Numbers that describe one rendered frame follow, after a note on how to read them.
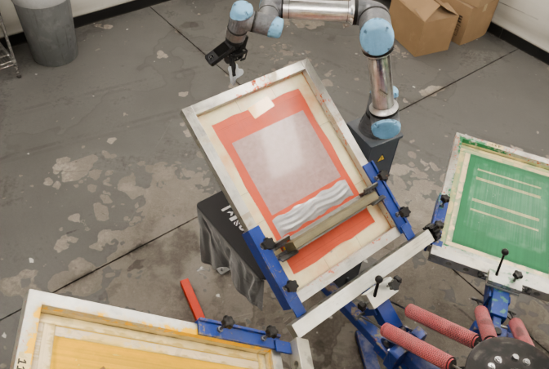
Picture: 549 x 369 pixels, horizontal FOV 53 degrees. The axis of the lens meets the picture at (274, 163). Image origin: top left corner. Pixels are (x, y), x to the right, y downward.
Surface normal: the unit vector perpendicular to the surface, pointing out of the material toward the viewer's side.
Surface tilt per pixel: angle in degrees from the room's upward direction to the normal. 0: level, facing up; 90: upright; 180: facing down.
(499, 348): 0
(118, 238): 0
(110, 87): 0
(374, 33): 83
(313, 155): 32
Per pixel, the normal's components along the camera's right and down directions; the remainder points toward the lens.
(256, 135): 0.38, -0.29
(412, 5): -0.64, -0.29
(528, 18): -0.79, 0.40
